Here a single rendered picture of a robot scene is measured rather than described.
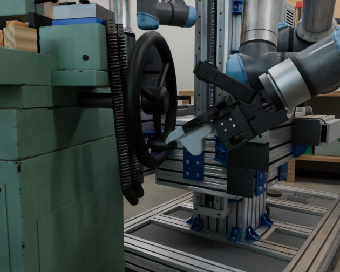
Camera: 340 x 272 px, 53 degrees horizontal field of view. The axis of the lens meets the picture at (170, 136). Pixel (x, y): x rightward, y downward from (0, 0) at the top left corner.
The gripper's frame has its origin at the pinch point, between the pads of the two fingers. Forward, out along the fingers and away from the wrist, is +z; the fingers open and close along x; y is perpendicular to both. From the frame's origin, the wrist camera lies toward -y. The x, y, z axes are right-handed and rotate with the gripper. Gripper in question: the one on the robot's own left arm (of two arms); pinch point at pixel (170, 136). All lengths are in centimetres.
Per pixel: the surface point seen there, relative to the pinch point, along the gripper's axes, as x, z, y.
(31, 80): -7.8, 15.4, -20.5
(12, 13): 6.3, 20.8, -41.5
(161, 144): 0.7, 2.5, 0.6
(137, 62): -2.6, -2.0, -14.1
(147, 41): 1.7, -4.4, -17.7
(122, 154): 4.8, 12.5, -1.7
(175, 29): 338, 37, -117
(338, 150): 281, -49, 79
